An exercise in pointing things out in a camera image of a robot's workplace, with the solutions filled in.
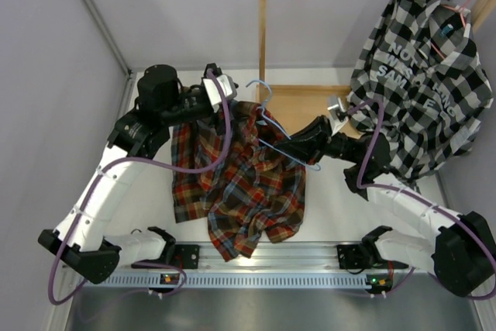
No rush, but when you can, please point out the red brown plaid shirt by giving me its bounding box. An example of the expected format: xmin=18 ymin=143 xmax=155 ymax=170
xmin=171 ymin=102 xmax=306 ymax=261

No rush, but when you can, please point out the perforated cable duct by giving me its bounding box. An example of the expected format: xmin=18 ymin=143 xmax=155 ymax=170
xmin=99 ymin=271 xmax=392 ymax=291

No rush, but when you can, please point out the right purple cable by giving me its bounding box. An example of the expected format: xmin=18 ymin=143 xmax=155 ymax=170
xmin=346 ymin=98 xmax=496 ymax=301

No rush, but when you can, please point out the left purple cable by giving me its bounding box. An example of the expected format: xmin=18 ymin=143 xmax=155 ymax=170
xmin=48 ymin=69 xmax=233 ymax=305

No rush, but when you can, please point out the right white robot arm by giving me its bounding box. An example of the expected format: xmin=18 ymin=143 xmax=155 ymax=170
xmin=274 ymin=116 xmax=495 ymax=297

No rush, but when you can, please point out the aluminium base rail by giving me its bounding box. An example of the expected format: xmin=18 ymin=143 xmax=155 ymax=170
xmin=64 ymin=240 xmax=485 ymax=272

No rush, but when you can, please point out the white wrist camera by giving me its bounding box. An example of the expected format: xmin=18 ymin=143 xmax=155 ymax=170
xmin=201 ymin=63 xmax=237 ymax=112
xmin=327 ymin=95 xmax=349 ymax=135

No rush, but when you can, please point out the black white checkered shirt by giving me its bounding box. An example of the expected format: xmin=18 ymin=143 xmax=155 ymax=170
xmin=347 ymin=0 xmax=493 ymax=183

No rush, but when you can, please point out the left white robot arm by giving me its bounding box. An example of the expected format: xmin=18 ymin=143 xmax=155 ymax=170
xmin=38 ymin=64 xmax=236 ymax=284

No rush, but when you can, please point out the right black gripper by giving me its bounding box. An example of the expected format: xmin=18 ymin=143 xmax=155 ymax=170
xmin=274 ymin=115 xmax=361 ymax=166

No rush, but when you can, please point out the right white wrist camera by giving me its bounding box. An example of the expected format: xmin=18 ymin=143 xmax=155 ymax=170
xmin=327 ymin=95 xmax=349 ymax=135

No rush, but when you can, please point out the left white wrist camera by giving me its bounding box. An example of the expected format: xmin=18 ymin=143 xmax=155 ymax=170
xmin=201 ymin=63 xmax=237 ymax=112

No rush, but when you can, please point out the aluminium frame post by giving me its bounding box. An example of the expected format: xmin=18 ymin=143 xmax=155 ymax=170
xmin=81 ymin=0 xmax=132 ymax=77

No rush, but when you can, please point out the blue wire hanger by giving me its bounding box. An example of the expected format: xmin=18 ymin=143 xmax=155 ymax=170
xmin=246 ymin=79 xmax=322 ymax=172

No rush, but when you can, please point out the purple cable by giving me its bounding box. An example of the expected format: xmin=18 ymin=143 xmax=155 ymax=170
xmin=346 ymin=98 xmax=496 ymax=301
xmin=48 ymin=69 xmax=233 ymax=305

